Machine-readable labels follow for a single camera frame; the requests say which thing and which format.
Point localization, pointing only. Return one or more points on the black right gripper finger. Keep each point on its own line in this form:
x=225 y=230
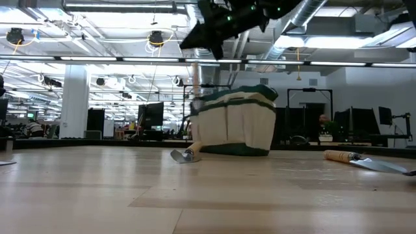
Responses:
x=204 y=43
x=200 y=34

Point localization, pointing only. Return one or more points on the cream green canvas gardening bag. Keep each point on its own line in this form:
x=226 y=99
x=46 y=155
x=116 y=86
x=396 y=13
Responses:
x=240 y=126

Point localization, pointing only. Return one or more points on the monitor on black arm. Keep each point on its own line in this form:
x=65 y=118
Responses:
x=385 y=115

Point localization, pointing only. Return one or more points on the black office monitor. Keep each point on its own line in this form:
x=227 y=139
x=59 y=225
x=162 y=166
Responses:
x=151 y=115

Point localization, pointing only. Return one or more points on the overhead LED light bar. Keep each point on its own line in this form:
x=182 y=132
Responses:
x=91 y=58

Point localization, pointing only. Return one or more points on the black cabinet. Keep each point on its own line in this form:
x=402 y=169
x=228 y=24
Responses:
x=96 y=123

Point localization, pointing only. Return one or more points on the person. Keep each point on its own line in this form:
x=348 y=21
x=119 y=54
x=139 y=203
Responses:
x=323 y=119
x=34 y=129

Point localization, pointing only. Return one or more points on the white room pillar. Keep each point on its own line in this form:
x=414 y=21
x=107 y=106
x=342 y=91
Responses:
x=74 y=104

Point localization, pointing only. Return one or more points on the small potted green plant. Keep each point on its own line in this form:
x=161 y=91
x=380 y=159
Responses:
x=329 y=128

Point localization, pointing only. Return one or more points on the row of dark monitors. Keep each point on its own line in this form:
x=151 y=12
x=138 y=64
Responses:
x=364 y=122

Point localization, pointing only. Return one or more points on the silver spiral ceiling duct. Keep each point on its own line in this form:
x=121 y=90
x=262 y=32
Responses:
x=204 y=73

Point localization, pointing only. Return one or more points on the black aluminium table frame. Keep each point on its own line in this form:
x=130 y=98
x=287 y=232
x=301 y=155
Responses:
x=97 y=143

